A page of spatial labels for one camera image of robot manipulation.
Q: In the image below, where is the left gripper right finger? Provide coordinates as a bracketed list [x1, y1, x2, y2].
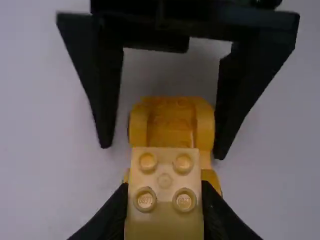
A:
[201, 180, 255, 240]

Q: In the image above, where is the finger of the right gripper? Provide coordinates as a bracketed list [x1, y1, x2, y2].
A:
[56, 13, 125, 149]
[214, 13, 300, 160]

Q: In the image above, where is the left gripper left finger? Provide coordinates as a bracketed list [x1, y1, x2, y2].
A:
[66, 183, 130, 240]

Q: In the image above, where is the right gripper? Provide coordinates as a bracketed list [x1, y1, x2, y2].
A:
[89, 0, 253, 53]

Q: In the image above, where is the yellow toy car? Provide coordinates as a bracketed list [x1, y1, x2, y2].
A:
[121, 96, 225, 240]

